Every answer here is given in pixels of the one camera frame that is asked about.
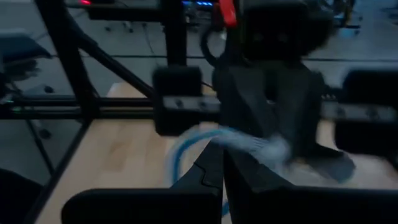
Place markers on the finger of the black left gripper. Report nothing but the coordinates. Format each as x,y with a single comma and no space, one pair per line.
245,99
298,109

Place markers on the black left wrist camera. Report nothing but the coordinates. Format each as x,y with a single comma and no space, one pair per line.
280,31

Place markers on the blue rubber band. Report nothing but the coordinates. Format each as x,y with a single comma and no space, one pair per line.
175,163

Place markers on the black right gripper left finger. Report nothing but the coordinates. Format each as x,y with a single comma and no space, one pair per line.
186,205

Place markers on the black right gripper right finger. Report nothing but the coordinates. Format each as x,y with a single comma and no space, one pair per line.
280,205

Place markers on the black aluminium table frame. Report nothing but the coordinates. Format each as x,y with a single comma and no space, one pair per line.
66,46

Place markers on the clear plastic zip bag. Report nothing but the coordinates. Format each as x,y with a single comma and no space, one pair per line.
264,149

